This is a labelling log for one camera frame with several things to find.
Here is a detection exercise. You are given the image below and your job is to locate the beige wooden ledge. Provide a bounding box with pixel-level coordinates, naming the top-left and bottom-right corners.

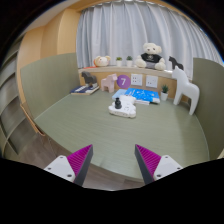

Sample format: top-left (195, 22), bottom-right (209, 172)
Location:
top-left (78, 65), bottom-right (194, 101)

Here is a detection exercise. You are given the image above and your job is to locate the dark brown horse figurine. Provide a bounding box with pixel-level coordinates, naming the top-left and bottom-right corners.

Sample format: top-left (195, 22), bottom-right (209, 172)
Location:
top-left (168, 55), bottom-right (185, 71)

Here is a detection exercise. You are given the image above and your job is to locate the navy book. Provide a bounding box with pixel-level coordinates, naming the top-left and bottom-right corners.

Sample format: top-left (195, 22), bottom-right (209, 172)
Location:
top-left (69, 84), bottom-right (100, 96)

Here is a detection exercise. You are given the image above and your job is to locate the white and orange plush toy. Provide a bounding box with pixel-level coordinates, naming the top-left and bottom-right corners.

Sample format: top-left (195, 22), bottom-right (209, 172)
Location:
top-left (92, 55), bottom-right (112, 68)

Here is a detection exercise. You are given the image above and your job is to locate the spiky potted plant white pot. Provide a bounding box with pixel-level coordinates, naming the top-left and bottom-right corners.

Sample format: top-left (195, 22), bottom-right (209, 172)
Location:
top-left (160, 84), bottom-right (170, 102)

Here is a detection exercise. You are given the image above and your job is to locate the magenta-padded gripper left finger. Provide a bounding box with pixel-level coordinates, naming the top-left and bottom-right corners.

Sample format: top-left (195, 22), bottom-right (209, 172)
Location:
top-left (43, 144), bottom-right (94, 187)

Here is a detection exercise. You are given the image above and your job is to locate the grey shelf unit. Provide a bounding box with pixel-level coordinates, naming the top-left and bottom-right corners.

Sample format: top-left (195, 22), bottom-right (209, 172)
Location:
top-left (0, 39), bottom-right (38, 161)

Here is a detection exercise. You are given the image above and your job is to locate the white bear-shaped power strip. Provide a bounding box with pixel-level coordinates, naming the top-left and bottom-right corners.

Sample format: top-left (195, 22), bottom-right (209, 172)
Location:
top-left (108, 94), bottom-right (137, 119)

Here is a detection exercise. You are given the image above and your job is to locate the purple round number sign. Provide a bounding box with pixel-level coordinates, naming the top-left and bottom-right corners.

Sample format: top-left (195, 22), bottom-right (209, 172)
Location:
top-left (116, 74), bottom-right (132, 90)

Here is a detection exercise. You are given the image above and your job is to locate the grey horse figurine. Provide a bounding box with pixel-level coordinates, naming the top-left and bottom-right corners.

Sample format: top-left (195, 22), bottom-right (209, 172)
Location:
top-left (81, 70), bottom-right (99, 88)

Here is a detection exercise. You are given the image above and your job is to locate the pink horse figurine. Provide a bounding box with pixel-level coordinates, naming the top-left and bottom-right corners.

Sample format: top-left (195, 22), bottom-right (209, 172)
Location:
top-left (100, 73), bottom-right (118, 94)

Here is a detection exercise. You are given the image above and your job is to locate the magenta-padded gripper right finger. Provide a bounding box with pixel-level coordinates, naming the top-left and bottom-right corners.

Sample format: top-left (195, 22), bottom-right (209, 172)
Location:
top-left (134, 144), bottom-right (184, 185)

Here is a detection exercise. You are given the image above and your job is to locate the cream teddy bear black shirt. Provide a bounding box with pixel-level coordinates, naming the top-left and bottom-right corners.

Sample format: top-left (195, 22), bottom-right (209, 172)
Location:
top-left (134, 42), bottom-right (167, 71)

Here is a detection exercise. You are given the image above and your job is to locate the light blue book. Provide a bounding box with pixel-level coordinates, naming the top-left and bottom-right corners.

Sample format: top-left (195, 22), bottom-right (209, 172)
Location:
top-left (111, 88), bottom-right (128, 100)

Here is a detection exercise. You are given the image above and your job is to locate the large white horse figurine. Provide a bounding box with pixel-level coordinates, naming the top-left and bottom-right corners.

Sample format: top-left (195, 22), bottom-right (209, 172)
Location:
top-left (171, 65), bottom-right (201, 116)

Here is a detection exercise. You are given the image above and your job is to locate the white wall socket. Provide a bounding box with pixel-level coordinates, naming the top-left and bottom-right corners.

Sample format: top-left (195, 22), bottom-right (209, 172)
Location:
top-left (130, 73), bottom-right (144, 87)
top-left (145, 74), bottom-right (159, 89)

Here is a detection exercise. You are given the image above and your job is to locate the grey curtain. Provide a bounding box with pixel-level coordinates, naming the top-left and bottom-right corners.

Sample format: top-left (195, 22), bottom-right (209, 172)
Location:
top-left (75, 0), bottom-right (224, 79)

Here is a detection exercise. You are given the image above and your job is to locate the green desk partition panel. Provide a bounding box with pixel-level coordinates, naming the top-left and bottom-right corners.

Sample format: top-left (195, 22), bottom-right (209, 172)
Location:
top-left (192, 57), bottom-right (224, 159)
top-left (19, 52), bottom-right (81, 119)

